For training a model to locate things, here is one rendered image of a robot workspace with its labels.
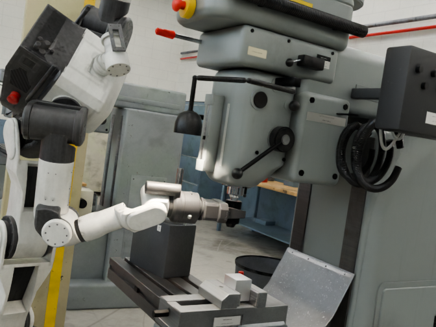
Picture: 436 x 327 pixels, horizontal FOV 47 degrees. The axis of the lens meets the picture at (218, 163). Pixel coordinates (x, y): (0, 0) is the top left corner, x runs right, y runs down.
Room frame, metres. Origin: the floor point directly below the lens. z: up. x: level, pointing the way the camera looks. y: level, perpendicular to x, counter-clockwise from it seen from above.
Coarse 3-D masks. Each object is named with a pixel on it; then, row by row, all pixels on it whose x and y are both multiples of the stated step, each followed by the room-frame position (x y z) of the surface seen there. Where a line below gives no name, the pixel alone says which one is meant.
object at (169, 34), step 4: (156, 28) 1.40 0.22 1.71; (160, 28) 1.40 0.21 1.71; (156, 32) 1.40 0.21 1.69; (160, 32) 1.40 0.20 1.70; (164, 32) 1.40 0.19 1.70; (168, 32) 1.41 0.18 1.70; (172, 32) 1.41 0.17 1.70; (164, 36) 1.41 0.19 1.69; (168, 36) 1.41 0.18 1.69; (172, 36) 1.42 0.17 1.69; (176, 36) 1.43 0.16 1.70; (180, 36) 1.43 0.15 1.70; (184, 36) 1.44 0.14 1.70; (188, 40) 1.45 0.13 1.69; (192, 40) 1.45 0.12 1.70; (196, 40) 1.46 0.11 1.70; (200, 40) 1.47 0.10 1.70
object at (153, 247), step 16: (160, 224) 1.77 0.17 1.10; (176, 224) 1.76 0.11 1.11; (192, 224) 1.80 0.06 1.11; (144, 240) 1.83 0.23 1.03; (160, 240) 1.76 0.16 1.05; (176, 240) 1.75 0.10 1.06; (192, 240) 1.80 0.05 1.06; (144, 256) 1.82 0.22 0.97; (160, 256) 1.75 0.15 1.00; (176, 256) 1.76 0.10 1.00; (160, 272) 1.74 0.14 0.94; (176, 272) 1.76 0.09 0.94
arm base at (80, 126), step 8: (32, 104) 1.29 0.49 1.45; (48, 104) 1.35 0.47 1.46; (56, 104) 1.35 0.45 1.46; (64, 104) 1.36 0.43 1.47; (24, 112) 1.27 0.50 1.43; (80, 112) 1.31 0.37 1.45; (24, 120) 1.26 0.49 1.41; (80, 120) 1.29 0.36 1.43; (24, 128) 1.27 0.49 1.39; (80, 128) 1.29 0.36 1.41; (24, 136) 1.29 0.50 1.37; (80, 136) 1.29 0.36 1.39; (80, 144) 1.32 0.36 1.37
